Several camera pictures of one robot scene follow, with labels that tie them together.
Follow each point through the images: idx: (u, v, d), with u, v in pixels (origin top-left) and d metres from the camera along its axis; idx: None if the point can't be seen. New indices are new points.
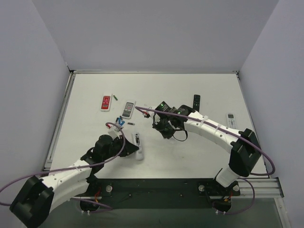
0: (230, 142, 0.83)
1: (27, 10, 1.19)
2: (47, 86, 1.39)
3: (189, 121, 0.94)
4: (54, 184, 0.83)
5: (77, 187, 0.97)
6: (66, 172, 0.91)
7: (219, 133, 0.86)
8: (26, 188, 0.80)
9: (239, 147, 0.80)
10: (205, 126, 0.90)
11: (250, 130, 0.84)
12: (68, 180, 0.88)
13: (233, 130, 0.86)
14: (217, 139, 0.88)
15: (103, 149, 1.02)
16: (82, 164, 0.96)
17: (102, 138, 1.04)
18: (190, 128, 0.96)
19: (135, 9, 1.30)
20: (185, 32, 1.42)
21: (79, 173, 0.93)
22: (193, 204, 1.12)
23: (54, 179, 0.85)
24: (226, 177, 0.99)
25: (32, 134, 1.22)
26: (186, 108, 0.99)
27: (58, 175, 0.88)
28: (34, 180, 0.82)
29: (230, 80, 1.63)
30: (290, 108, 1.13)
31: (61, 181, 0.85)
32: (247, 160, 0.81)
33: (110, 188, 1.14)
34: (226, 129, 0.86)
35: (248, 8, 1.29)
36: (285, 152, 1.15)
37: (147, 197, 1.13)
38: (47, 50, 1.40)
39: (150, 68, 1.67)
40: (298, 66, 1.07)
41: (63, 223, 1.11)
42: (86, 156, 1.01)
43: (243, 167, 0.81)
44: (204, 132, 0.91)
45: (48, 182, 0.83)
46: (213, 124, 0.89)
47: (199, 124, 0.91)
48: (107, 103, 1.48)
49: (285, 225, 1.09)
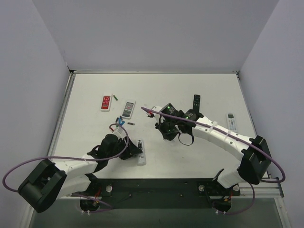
0: (242, 150, 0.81)
1: (26, 9, 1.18)
2: (47, 86, 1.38)
3: (197, 127, 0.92)
4: (66, 168, 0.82)
5: (80, 181, 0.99)
6: (76, 161, 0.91)
7: (230, 140, 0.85)
8: (38, 170, 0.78)
9: (250, 155, 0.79)
10: (214, 132, 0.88)
11: (261, 137, 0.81)
12: (77, 168, 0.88)
13: (244, 137, 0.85)
14: (227, 146, 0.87)
15: (109, 147, 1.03)
16: (90, 157, 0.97)
17: (109, 136, 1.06)
18: (198, 134, 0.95)
19: (135, 9, 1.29)
20: (186, 32, 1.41)
21: (87, 165, 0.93)
22: (193, 204, 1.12)
23: (65, 165, 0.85)
24: (228, 179, 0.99)
25: (32, 135, 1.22)
26: (194, 112, 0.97)
27: (68, 162, 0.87)
28: (47, 162, 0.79)
29: (230, 80, 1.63)
30: (290, 108, 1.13)
31: (71, 167, 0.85)
32: (259, 168, 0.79)
33: (109, 188, 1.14)
34: (237, 136, 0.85)
35: (249, 8, 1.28)
36: (286, 153, 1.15)
37: (147, 197, 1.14)
38: (47, 50, 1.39)
39: (150, 68, 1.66)
40: (298, 67, 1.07)
41: (62, 223, 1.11)
42: (92, 153, 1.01)
43: (254, 175, 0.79)
44: (214, 138, 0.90)
45: (59, 166, 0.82)
46: (223, 130, 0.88)
47: (208, 130, 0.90)
48: (107, 103, 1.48)
49: (285, 225, 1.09)
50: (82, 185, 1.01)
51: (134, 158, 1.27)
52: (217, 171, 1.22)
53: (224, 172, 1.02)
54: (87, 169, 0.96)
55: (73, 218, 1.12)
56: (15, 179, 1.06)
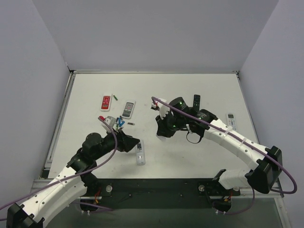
0: (257, 160, 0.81)
1: (26, 10, 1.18)
2: (47, 87, 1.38)
3: (211, 130, 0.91)
4: (35, 208, 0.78)
5: (72, 195, 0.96)
6: (50, 188, 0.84)
7: (244, 148, 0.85)
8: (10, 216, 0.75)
9: (264, 166, 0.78)
10: (229, 137, 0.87)
11: (277, 148, 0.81)
12: (52, 198, 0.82)
13: (260, 147, 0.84)
14: (241, 154, 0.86)
15: (91, 151, 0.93)
16: (68, 174, 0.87)
17: (89, 138, 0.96)
18: (210, 137, 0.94)
19: (135, 9, 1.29)
20: (186, 32, 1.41)
21: (63, 186, 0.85)
22: (193, 204, 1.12)
23: (35, 202, 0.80)
24: (232, 181, 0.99)
25: (32, 135, 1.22)
26: (208, 113, 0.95)
27: (40, 195, 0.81)
28: (16, 207, 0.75)
29: (230, 80, 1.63)
30: (290, 108, 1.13)
31: (42, 203, 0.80)
32: (271, 179, 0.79)
33: (110, 188, 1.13)
34: (252, 144, 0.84)
35: (249, 8, 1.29)
36: (286, 152, 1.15)
37: (146, 197, 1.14)
38: (47, 50, 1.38)
39: (150, 68, 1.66)
40: (298, 67, 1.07)
41: (62, 223, 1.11)
42: (74, 160, 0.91)
43: (266, 185, 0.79)
44: (228, 144, 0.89)
45: (29, 206, 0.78)
46: (238, 137, 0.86)
47: (223, 135, 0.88)
48: (107, 103, 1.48)
49: (285, 225, 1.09)
50: (79, 193, 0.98)
51: (134, 158, 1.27)
52: (217, 171, 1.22)
53: (229, 174, 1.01)
54: (70, 185, 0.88)
55: (74, 218, 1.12)
56: (15, 179, 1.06)
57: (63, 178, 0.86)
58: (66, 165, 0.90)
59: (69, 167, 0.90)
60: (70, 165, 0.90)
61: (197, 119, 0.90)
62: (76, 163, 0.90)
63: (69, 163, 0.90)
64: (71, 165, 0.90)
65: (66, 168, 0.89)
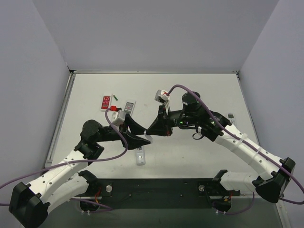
0: (271, 172, 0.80)
1: (26, 9, 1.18)
2: (47, 86, 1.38)
3: (225, 136, 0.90)
4: (42, 188, 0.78)
5: (76, 187, 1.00)
6: (57, 169, 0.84)
7: (259, 158, 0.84)
8: (15, 195, 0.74)
9: (280, 179, 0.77)
10: (243, 146, 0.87)
11: (292, 161, 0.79)
12: (59, 179, 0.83)
13: (274, 158, 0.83)
14: (254, 163, 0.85)
15: (94, 137, 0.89)
16: (77, 157, 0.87)
17: (88, 126, 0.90)
18: (223, 143, 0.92)
19: (135, 9, 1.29)
20: (186, 32, 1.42)
21: (71, 169, 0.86)
22: (193, 204, 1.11)
23: (42, 182, 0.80)
24: (234, 183, 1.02)
25: (32, 135, 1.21)
26: (222, 118, 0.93)
27: (46, 176, 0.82)
28: (22, 187, 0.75)
29: (230, 80, 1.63)
30: (290, 108, 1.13)
31: (50, 183, 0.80)
32: (282, 189, 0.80)
33: (110, 188, 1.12)
34: (267, 155, 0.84)
35: (249, 8, 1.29)
36: (286, 152, 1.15)
37: (147, 197, 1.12)
38: (47, 50, 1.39)
39: (149, 68, 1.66)
40: (298, 67, 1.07)
41: (62, 223, 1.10)
42: (81, 144, 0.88)
43: (277, 196, 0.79)
44: (242, 153, 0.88)
45: (35, 186, 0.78)
46: (253, 147, 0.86)
47: (237, 142, 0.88)
48: (107, 103, 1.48)
49: (285, 225, 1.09)
50: (81, 187, 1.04)
51: (134, 158, 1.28)
52: (217, 171, 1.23)
53: (232, 177, 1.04)
54: (76, 169, 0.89)
55: (74, 218, 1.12)
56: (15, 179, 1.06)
57: (71, 160, 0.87)
58: (73, 148, 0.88)
59: (77, 151, 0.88)
60: (77, 149, 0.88)
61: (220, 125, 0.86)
62: (84, 148, 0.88)
63: (76, 147, 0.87)
64: (78, 148, 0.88)
65: (74, 152, 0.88)
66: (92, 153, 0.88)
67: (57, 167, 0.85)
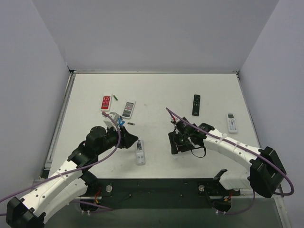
0: (250, 160, 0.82)
1: (26, 10, 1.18)
2: (47, 87, 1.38)
3: (208, 138, 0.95)
4: (35, 203, 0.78)
5: (73, 192, 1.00)
6: (50, 182, 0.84)
7: (238, 150, 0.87)
8: (9, 210, 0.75)
9: (258, 166, 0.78)
10: (223, 143, 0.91)
11: (270, 148, 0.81)
12: (52, 192, 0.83)
13: (253, 148, 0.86)
14: (237, 157, 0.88)
15: (95, 143, 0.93)
16: (70, 167, 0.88)
17: (94, 131, 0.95)
18: (208, 145, 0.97)
19: (135, 9, 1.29)
20: (186, 32, 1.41)
21: (64, 180, 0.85)
22: (193, 205, 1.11)
23: (35, 195, 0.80)
24: (233, 183, 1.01)
25: (32, 135, 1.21)
26: (206, 125, 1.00)
27: (40, 189, 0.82)
28: (16, 202, 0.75)
29: (230, 80, 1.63)
30: (290, 108, 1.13)
31: (43, 196, 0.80)
32: (270, 179, 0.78)
33: (110, 188, 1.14)
34: (246, 147, 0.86)
35: (249, 8, 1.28)
36: (286, 152, 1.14)
37: (147, 197, 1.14)
38: (47, 50, 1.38)
39: (150, 68, 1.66)
40: (299, 67, 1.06)
41: (62, 223, 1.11)
42: (75, 154, 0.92)
43: (264, 185, 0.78)
44: (223, 149, 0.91)
45: (29, 201, 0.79)
46: (231, 142, 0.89)
47: (218, 141, 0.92)
48: (107, 103, 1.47)
49: (285, 225, 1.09)
50: (79, 192, 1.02)
51: (134, 158, 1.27)
52: (217, 170, 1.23)
53: (230, 175, 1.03)
54: (71, 180, 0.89)
55: (73, 218, 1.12)
56: (15, 180, 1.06)
57: (64, 172, 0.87)
58: (67, 159, 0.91)
59: (70, 161, 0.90)
60: (71, 159, 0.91)
61: (196, 128, 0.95)
62: (78, 157, 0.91)
63: (70, 157, 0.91)
64: (71, 158, 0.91)
65: (67, 162, 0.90)
66: (85, 161, 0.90)
67: (51, 179, 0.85)
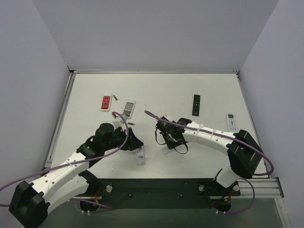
0: (226, 145, 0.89)
1: (26, 10, 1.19)
2: (47, 86, 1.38)
3: (187, 132, 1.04)
4: (45, 187, 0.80)
5: (75, 188, 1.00)
6: (59, 170, 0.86)
7: (215, 137, 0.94)
8: (17, 194, 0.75)
9: (233, 148, 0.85)
10: (201, 133, 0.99)
11: (244, 131, 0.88)
12: (61, 179, 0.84)
13: (228, 133, 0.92)
14: (214, 144, 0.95)
15: (103, 138, 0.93)
16: (79, 158, 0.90)
17: (104, 126, 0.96)
18: (188, 137, 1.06)
19: (135, 9, 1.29)
20: (186, 32, 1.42)
21: (73, 170, 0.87)
22: (193, 204, 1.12)
23: (45, 181, 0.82)
24: (228, 178, 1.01)
25: (33, 134, 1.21)
26: (184, 119, 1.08)
27: (49, 175, 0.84)
28: (25, 185, 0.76)
29: (230, 80, 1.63)
30: (290, 107, 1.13)
31: (52, 183, 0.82)
32: (248, 160, 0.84)
33: (110, 188, 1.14)
34: (222, 133, 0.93)
35: (249, 9, 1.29)
36: (286, 151, 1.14)
37: (147, 197, 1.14)
38: (47, 50, 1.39)
39: (150, 68, 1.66)
40: (298, 67, 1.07)
41: (62, 224, 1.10)
42: (83, 147, 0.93)
43: (243, 167, 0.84)
44: (202, 139, 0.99)
45: (38, 185, 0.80)
46: (208, 130, 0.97)
47: (196, 133, 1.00)
48: (107, 103, 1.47)
49: (285, 225, 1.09)
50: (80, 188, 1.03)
51: (134, 158, 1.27)
52: (217, 170, 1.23)
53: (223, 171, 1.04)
54: (78, 171, 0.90)
55: (73, 218, 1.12)
56: (15, 179, 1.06)
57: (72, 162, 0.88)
58: (76, 151, 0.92)
59: (79, 153, 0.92)
60: (80, 151, 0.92)
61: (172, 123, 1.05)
62: (85, 150, 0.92)
63: (78, 149, 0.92)
64: (80, 151, 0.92)
65: (75, 154, 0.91)
66: (93, 155, 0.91)
67: (60, 167, 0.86)
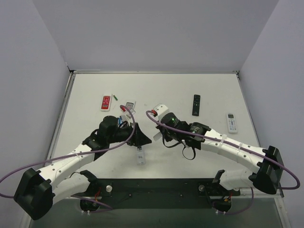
0: (257, 164, 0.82)
1: (26, 10, 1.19)
2: (47, 86, 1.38)
3: (207, 142, 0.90)
4: (52, 175, 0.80)
5: (78, 184, 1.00)
6: (66, 160, 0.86)
7: (243, 154, 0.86)
8: (24, 181, 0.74)
9: (266, 169, 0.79)
10: (225, 146, 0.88)
11: (273, 147, 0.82)
12: (68, 169, 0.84)
13: (257, 149, 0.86)
14: (241, 159, 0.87)
15: (108, 131, 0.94)
16: (84, 148, 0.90)
17: (107, 118, 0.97)
18: (204, 147, 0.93)
19: (135, 9, 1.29)
20: (186, 32, 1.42)
21: (80, 160, 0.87)
22: (193, 204, 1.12)
23: (52, 169, 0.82)
24: (236, 184, 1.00)
25: (33, 134, 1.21)
26: (200, 125, 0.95)
27: (56, 164, 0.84)
28: (32, 173, 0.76)
29: (230, 80, 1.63)
30: (290, 107, 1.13)
31: (59, 171, 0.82)
32: (276, 179, 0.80)
33: (110, 188, 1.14)
34: (249, 148, 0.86)
35: (249, 9, 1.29)
36: (286, 151, 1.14)
37: (147, 197, 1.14)
38: (47, 50, 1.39)
39: (149, 68, 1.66)
40: (298, 67, 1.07)
41: (62, 223, 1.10)
42: (89, 139, 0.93)
43: (273, 187, 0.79)
44: (226, 152, 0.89)
45: (45, 174, 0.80)
46: (234, 144, 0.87)
47: (219, 144, 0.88)
48: (107, 103, 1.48)
49: (285, 225, 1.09)
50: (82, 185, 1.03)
51: (135, 158, 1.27)
52: (217, 170, 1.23)
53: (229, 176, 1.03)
54: (83, 162, 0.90)
55: (73, 218, 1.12)
56: (15, 178, 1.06)
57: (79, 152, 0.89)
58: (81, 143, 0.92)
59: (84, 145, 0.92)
60: (85, 143, 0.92)
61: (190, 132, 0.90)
62: (90, 143, 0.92)
63: (84, 141, 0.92)
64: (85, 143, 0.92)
65: (81, 145, 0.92)
66: (99, 147, 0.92)
67: (66, 157, 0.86)
